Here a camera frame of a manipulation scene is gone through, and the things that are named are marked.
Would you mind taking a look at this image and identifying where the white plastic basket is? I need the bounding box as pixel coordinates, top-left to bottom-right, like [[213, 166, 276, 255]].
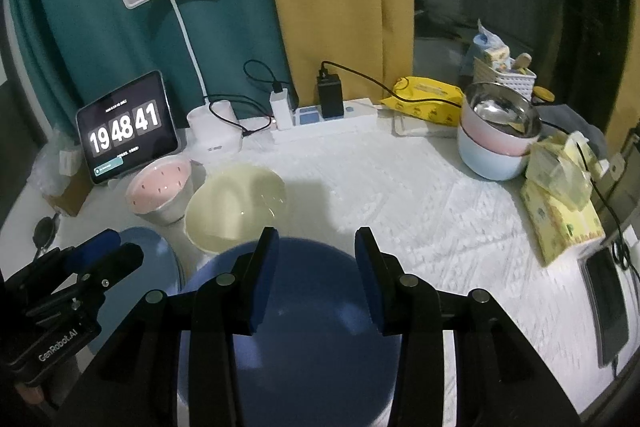
[[472, 57, 537, 98]]

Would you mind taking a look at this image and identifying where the yellow wipes pack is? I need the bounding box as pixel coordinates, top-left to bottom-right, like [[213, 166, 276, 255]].
[[380, 76, 466, 128]]

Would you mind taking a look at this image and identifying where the black lamp cable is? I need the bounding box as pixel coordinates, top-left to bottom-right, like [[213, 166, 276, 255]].
[[209, 94, 276, 138]]

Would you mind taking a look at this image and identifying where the pink and blue pot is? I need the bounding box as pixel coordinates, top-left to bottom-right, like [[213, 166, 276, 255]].
[[457, 81, 543, 182]]

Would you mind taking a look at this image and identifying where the white power strip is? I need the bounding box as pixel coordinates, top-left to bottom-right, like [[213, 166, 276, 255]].
[[270, 97, 378, 145]]

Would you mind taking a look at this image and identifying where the yellow curtain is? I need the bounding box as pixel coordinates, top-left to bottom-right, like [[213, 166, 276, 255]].
[[256, 0, 416, 110]]

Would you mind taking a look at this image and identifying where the black looped charger cable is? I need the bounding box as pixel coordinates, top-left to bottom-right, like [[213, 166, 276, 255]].
[[244, 59, 293, 95]]

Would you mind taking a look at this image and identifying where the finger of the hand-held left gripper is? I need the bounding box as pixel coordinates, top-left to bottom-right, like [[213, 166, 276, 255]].
[[5, 229, 122, 293], [27, 243, 145, 323]]

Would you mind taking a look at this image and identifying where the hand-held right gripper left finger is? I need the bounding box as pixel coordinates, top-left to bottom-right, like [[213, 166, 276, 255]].
[[75, 227, 281, 427]]

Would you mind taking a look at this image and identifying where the opened yellow tissue pack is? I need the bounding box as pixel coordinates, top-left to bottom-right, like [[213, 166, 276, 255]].
[[525, 132, 593, 212]]

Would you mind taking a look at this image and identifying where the light blue plate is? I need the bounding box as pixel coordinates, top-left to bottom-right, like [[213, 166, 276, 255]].
[[117, 227, 187, 298]]

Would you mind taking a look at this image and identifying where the cream bowl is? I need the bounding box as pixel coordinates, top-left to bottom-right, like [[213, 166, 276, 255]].
[[185, 165, 288, 255]]

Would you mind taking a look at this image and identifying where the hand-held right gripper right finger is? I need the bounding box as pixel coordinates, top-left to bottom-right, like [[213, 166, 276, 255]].
[[354, 227, 583, 427]]

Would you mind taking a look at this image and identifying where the black smartphone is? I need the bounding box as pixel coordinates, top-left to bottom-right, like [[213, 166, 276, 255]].
[[582, 247, 631, 368]]

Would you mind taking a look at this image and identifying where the pink speckled bowl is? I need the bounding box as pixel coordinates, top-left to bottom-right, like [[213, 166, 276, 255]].
[[125, 158, 207, 226]]

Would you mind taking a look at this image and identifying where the teal curtain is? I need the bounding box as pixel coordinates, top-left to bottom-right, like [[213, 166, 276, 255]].
[[7, 0, 296, 142]]

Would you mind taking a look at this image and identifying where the small white box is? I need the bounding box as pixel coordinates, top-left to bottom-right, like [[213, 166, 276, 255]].
[[59, 149, 81, 175]]

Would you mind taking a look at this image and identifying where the white charger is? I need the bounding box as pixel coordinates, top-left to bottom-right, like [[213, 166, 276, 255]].
[[270, 88, 292, 130]]

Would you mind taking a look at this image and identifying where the black round device with cord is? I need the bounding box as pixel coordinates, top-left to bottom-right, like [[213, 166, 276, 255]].
[[32, 216, 60, 258]]

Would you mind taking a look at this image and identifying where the clear plastic bag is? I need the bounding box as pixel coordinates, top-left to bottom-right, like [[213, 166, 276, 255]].
[[27, 132, 83, 198]]

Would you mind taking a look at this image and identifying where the blue bowl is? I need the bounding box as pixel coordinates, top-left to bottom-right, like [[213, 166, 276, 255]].
[[177, 238, 407, 427]]

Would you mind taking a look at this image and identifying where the tablet showing clock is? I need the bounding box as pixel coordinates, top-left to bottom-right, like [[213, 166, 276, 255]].
[[76, 70, 181, 186]]

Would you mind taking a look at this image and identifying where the white desk lamp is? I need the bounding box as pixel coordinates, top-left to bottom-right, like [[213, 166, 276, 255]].
[[120, 0, 244, 155]]

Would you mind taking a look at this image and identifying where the black charger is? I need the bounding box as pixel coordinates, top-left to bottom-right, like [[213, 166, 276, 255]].
[[316, 74, 345, 119]]

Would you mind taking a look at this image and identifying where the grey cloth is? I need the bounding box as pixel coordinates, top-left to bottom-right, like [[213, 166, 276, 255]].
[[540, 104, 608, 158]]

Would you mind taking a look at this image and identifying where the cardboard box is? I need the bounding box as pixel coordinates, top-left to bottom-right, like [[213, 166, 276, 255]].
[[42, 162, 93, 218]]

